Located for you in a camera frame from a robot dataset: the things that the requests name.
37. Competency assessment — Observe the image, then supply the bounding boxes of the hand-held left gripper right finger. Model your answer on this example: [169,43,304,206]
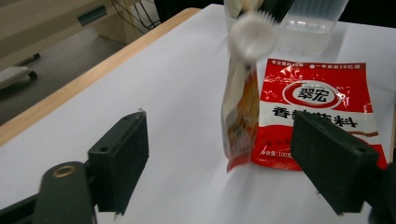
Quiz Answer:
[290,109,389,217]

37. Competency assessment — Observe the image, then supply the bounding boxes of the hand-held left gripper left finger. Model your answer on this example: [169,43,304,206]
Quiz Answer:
[87,109,150,217]

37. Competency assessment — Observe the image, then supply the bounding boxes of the green seasoning pouch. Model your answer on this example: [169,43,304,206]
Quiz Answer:
[224,0,266,19]

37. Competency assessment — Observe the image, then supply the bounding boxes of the translucent plastic container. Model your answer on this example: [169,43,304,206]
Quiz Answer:
[223,0,350,56]

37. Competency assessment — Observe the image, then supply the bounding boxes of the red seasoning pouch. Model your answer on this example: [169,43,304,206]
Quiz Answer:
[250,57,389,172]

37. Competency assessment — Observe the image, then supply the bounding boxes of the white orange spout pouch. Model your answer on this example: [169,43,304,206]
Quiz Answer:
[220,8,280,174]

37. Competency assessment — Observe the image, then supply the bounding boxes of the office chair base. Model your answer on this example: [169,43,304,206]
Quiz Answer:
[0,51,42,91]

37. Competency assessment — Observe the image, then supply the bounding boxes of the light wooden desk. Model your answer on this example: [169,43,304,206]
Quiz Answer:
[0,0,158,70]

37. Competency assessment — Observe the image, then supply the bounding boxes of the black desk cables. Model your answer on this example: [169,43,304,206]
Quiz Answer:
[110,0,163,32]

